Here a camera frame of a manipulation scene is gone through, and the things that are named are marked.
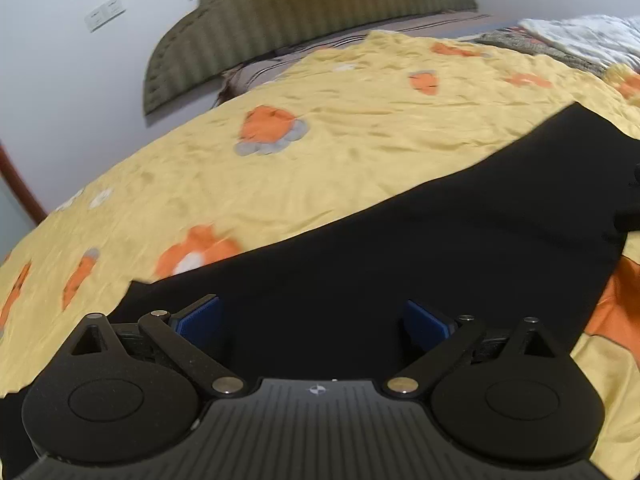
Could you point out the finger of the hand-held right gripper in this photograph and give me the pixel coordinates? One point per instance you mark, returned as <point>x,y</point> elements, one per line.
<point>629,220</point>

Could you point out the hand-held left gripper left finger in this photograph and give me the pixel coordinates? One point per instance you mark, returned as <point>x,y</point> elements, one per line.
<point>197,322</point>

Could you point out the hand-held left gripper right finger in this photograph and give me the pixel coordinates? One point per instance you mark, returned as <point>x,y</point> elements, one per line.
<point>425,325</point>

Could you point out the black pants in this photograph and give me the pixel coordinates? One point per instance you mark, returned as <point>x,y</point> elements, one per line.
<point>400,240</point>

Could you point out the white floral cloth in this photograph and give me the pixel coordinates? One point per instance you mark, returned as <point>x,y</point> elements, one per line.
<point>590,35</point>

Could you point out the yellow carrot print blanket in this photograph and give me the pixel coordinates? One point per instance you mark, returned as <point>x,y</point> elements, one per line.
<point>325,160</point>

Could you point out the floral frosted wardrobe door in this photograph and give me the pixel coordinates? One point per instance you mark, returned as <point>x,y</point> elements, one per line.
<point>10,220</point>

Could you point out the grey patterned cloth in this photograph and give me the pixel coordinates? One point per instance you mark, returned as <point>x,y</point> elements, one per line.
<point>505,37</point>

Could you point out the olive padded headboard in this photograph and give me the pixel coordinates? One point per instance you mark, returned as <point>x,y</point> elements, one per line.
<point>300,5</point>

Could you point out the brown wooden wardrobe frame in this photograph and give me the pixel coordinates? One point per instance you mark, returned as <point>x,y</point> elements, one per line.
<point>20,185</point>

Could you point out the white wall socket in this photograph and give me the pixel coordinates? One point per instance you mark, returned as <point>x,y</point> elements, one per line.
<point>114,7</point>
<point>95,20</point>

